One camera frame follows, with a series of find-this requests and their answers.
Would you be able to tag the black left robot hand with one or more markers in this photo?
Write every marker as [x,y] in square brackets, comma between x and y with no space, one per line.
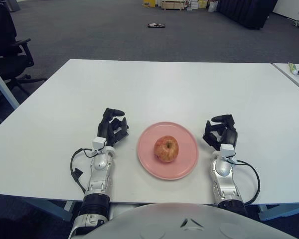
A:
[106,130]

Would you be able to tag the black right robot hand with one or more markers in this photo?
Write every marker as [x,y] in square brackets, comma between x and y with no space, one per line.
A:
[230,137]

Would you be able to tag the red yellow apple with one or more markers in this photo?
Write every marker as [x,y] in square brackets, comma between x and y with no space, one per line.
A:
[165,149]

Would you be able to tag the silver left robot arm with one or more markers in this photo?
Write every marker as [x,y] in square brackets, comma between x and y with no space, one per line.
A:
[98,169]

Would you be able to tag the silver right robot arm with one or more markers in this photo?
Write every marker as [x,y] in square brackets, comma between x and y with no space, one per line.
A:
[223,179]

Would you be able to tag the pink round plate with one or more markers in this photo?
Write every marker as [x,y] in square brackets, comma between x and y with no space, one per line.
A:
[184,161]

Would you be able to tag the green white tube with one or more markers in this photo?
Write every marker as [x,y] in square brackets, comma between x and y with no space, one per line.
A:
[293,67]

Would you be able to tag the grey robot torso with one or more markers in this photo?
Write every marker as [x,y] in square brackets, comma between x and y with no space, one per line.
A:
[164,224]

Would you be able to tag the pale blue table leg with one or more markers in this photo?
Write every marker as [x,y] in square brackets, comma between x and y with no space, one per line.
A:
[5,87]

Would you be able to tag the black floor tray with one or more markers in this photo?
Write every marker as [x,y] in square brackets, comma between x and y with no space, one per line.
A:
[156,25]

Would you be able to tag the black curtain partition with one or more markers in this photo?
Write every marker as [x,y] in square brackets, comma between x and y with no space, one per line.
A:
[248,12]

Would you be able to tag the white plastic bag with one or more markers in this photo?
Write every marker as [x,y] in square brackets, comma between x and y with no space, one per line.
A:
[212,6]

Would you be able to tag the yellow box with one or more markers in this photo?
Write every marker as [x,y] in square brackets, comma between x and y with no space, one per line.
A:
[149,3]

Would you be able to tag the yellow carton stack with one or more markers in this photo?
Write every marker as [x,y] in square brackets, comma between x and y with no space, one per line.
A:
[203,3]

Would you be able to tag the white box stack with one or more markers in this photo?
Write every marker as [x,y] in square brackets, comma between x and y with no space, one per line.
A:
[193,4]

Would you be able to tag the wooden pallet crate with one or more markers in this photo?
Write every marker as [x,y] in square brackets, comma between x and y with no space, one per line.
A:
[174,5]

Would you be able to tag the black office chair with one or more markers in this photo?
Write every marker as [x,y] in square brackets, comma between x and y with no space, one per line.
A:
[2,30]

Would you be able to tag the grey blue table frame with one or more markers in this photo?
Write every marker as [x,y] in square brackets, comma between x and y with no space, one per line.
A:
[52,209]

